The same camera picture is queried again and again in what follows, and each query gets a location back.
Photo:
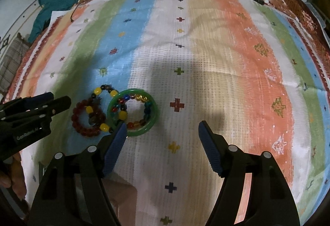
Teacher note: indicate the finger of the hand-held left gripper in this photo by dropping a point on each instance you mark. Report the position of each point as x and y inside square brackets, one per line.
[38, 99]
[59, 105]

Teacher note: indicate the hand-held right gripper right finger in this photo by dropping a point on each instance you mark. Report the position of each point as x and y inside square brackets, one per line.
[210, 150]

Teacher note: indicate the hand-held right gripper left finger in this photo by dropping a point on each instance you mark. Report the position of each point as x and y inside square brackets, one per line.
[116, 150]

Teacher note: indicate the green jade bangle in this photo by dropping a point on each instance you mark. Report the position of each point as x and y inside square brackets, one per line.
[139, 132]

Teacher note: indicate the person's left hand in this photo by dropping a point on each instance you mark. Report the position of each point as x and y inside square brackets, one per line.
[10, 177]

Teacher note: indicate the checked cloth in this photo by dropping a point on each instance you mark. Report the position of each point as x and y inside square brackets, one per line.
[13, 61]

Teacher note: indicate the striped woven mat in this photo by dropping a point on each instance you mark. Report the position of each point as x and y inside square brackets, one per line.
[206, 61]

